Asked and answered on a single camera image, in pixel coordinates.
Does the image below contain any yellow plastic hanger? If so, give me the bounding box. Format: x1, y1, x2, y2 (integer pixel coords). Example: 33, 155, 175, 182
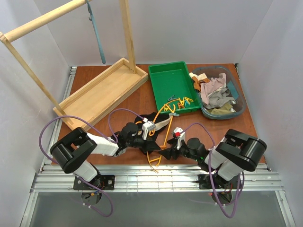
146, 99, 178, 174

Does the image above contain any black underwear beige waistband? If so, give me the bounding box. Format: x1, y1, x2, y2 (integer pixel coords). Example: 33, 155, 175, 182
141, 112, 171, 137

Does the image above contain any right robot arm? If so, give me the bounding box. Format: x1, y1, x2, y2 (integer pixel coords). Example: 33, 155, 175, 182
160, 127, 267, 186

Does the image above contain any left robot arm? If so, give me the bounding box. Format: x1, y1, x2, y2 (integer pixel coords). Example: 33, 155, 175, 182
50, 122, 160, 185

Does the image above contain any blue plastic hanger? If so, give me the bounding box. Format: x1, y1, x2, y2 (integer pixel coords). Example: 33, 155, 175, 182
86, 0, 106, 64

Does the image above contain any yellow clothespin front left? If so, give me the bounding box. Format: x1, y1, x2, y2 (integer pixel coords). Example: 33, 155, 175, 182
164, 105, 170, 112

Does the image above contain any yellow clothespin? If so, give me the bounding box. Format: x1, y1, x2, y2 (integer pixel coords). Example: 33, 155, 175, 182
184, 97, 194, 104
164, 105, 170, 112

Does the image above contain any dark grey clothespin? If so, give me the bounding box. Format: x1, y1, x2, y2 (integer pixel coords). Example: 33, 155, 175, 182
168, 95, 176, 102

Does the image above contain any yellow clothespin right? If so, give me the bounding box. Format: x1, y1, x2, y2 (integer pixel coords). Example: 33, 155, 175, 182
184, 97, 194, 104

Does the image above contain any wooden clothes rack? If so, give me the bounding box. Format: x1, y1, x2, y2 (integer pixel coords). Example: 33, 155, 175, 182
0, 0, 148, 130

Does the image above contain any pile of clothes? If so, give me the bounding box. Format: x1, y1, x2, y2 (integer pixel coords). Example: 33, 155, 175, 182
189, 72, 236, 115

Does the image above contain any green plastic tray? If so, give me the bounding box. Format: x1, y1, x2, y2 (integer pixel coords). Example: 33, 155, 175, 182
148, 61, 201, 114

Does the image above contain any clear plastic laundry bin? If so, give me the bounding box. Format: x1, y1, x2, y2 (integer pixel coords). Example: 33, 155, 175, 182
192, 66, 246, 120

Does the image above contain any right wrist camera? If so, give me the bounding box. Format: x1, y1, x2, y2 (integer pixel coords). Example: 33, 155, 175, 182
173, 127, 186, 150

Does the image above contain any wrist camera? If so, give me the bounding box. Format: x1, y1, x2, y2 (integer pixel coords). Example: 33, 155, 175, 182
173, 127, 186, 150
142, 121, 156, 140

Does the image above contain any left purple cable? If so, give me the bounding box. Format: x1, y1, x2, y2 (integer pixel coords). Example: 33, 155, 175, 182
38, 108, 145, 218

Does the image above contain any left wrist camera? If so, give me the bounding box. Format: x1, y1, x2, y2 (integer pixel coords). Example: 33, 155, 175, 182
142, 121, 156, 140

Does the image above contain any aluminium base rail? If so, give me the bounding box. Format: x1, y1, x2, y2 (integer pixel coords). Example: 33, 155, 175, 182
31, 164, 284, 192

